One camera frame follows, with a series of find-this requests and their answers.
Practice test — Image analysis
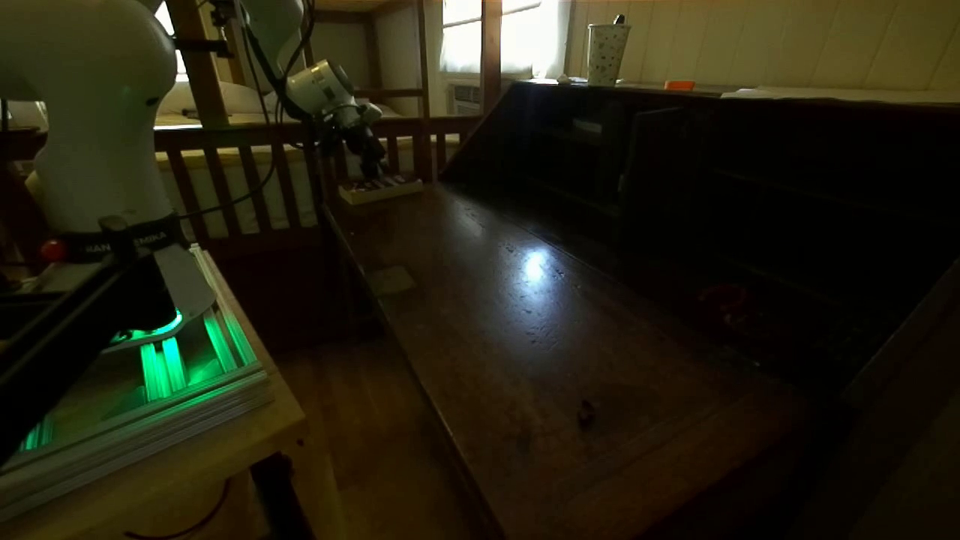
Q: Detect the yellow sticky note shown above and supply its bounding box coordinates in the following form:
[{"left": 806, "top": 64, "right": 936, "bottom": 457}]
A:
[{"left": 366, "top": 264, "right": 418, "bottom": 297}]

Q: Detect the slanted wooden post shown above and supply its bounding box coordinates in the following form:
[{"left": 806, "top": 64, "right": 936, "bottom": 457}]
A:
[{"left": 162, "top": 0, "right": 234, "bottom": 130}]

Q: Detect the wooden slatted railing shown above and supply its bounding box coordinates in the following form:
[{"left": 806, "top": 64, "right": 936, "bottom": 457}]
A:
[{"left": 147, "top": 111, "right": 483, "bottom": 245}]

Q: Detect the white paper sheet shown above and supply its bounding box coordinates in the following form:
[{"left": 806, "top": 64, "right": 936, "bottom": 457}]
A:
[{"left": 719, "top": 81, "right": 960, "bottom": 106}]

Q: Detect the white wall heater unit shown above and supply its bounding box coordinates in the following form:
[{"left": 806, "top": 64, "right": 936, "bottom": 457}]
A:
[{"left": 444, "top": 81, "right": 486, "bottom": 114}]

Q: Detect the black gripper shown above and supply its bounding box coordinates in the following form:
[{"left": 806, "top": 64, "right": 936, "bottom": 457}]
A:
[{"left": 332, "top": 99, "right": 393, "bottom": 182}]

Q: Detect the wooden window post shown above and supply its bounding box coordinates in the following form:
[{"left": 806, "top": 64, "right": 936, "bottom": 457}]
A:
[{"left": 476, "top": 0, "right": 508, "bottom": 114}]

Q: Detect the bright window pane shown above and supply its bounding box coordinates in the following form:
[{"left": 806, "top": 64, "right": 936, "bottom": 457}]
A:
[{"left": 437, "top": 0, "right": 572, "bottom": 81}]

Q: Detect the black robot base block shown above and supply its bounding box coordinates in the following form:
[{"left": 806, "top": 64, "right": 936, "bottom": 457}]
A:
[{"left": 0, "top": 223, "right": 190, "bottom": 467}]

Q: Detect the green glowing device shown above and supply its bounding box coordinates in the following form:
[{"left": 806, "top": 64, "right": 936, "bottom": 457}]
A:
[{"left": 0, "top": 240, "right": 279, "bottom": 523}]

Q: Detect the white patterned cup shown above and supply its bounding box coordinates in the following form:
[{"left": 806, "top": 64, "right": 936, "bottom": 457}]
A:
[{"left": 586, "top": 11, "right": 633, "bottom": 90}]

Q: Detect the light wooden table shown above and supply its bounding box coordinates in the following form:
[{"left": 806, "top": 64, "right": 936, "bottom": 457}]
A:
[{"left": 0, "top": 248, "right": 348, "bottom": 540}]

